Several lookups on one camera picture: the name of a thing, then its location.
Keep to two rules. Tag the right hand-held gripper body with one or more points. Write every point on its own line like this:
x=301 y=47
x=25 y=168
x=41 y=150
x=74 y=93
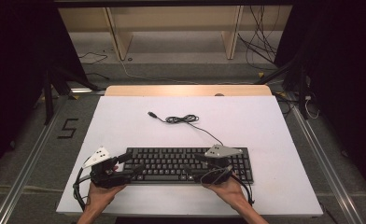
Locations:
x=213 y=174

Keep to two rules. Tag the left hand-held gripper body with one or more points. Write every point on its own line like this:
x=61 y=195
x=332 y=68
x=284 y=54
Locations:
x=105 y=178

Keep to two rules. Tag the black keyboard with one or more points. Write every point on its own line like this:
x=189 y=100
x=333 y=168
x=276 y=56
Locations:
x=165 y=165

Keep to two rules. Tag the person's left hand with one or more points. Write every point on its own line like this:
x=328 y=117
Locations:
x=100 y=196

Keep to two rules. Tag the person's right hand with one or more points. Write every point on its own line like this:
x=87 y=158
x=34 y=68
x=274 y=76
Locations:
x=231 y=191

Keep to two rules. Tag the white foam board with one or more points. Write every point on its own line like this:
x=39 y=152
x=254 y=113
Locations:
x=234 y=124

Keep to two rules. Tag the wooden table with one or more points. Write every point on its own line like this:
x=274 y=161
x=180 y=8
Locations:
x=171 y=90

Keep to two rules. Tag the black metal stand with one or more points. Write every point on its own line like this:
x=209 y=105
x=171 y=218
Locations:
x=302 y=93
x=48 y=102

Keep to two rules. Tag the black curtain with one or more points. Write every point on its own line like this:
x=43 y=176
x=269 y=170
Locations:
x=343 y=77
x=16 y=77

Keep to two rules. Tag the wooden shelf unit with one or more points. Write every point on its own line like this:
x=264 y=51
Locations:
x=171 y=18

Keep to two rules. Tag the short aluminium rail piece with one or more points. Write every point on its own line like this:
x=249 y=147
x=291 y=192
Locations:
x=84 y=90

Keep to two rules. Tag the aluminium floor rail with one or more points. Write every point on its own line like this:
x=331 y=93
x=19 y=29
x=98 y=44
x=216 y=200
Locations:
x=25 y=174
x=331 y=174

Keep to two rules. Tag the black metal frame bar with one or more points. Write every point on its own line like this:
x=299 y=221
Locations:
x=171 y=3

